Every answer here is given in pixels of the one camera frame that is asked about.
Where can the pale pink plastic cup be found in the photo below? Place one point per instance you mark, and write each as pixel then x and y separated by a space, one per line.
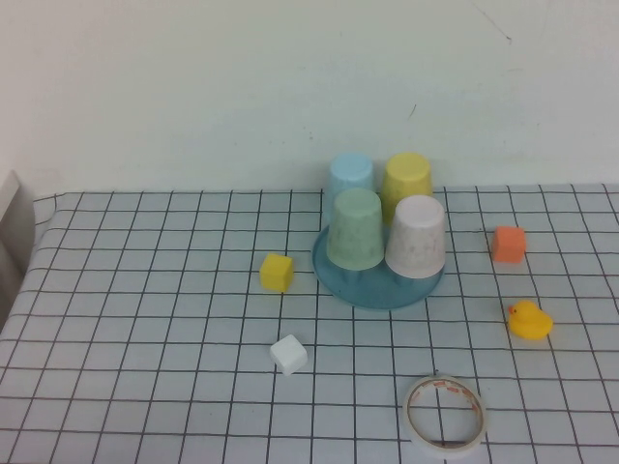
pixel 416 237

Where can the pale green plastic cup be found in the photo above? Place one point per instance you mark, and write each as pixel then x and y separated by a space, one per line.
pixel 355 232

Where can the light blue plastic cup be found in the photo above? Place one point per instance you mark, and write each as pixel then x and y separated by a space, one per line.
pixel 351 174

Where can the blue cup stand with pegs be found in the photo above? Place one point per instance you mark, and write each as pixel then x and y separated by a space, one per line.
pixel 377 295

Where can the yellow plastic cup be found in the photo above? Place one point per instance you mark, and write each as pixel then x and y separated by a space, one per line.
pixel 407 176

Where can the yellow foam cube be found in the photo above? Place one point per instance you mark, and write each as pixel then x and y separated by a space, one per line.
pixel 275 273

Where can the white foam cube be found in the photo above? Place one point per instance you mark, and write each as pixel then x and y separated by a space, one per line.
pixel 288 355

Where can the orange foam cube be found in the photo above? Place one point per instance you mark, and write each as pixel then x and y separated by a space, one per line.
pixel 508 244

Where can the yellow rubber duck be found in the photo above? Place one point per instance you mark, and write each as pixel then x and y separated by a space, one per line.
pixel 529 326

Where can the white tape roll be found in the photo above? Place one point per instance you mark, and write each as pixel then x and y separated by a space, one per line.
pixel 454 450

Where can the white panel edge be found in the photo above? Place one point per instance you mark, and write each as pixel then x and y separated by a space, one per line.
pixel 7 193

